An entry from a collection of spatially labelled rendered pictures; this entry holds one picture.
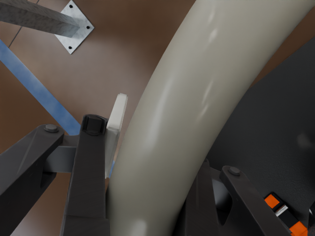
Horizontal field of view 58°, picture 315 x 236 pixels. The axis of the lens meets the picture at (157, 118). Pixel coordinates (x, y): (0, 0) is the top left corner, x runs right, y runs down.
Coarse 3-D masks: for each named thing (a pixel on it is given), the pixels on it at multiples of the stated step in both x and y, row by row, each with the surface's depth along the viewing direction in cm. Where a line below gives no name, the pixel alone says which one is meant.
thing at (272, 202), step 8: (272, 192) 129; (272, 200) 129; (280, 200) 128; (272, 208) 129; (280, 208) 127; (288, 208) 126; (280, 216) 127; (288, 216) 125; (288, 224) 125; (296, 224) 123; (296, 232) 123
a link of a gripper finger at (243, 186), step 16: (224, 176) 14; (240, 176) 14; (240, 192) 12; (256, 192) 13; (240, 208) 12; (256, 208) 11; (224, 224) 13; (240, 224) 12; (256, 224) 11; (272, 224) 11
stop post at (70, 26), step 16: (0, 0) 102; (16, 0) 112; (0, 16) 107; (16, 16) 112; (32, 16) 118; (48, 16) 126; (64, 16) 142; (80, 16) 148; (48, 32) 135; (64, 32) 143; (80, 32) 149
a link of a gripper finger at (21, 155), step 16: (48, 128) 13; (16, 144) 11; (32, 144) 11; (48, 144) 12; (0, 160) 10; (16, 160) 10; (32, 160) 10; (0, 176) 9; (16, 176) 9; (32, 176) 11; (48, 176) 13; (0, 192) 8; (16, 192) 9; (32, 192) 11; (0, 208) 9; (16, 208) 10; (0, 224) 9; (16, 224) 10
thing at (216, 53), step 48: (240, 0) 8; (288, 0) 8; (192, 48) 8; (240, 48) 8; (144, 96) 9; (192, 96) 8; (240, 96) 9; (144, 144) 9; (192, 144) 9; (144, 192) 9
